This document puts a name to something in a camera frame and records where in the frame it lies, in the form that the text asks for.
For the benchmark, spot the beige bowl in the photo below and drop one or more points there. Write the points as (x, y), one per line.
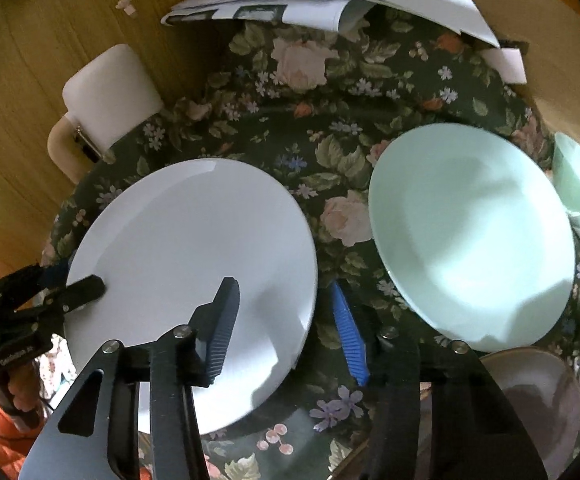
(535, 390)

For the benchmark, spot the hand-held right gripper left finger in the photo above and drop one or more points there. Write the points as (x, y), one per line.
(222, 320)

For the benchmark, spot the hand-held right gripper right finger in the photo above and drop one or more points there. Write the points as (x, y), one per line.
(350, 332)

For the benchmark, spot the white plate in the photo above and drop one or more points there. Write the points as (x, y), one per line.
(180, 240)

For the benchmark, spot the small folded white paper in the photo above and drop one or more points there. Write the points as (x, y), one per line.
(510, 65)

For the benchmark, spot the dark floral tablecloth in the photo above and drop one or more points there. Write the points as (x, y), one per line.
(310, 125)

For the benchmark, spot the person's left hand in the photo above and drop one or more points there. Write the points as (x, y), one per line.
(25, 387)

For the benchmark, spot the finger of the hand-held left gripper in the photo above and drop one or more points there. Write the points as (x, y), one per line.
(82, 292)
(52, 276)

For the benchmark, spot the light green plate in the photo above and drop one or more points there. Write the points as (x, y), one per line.
(470, 230)

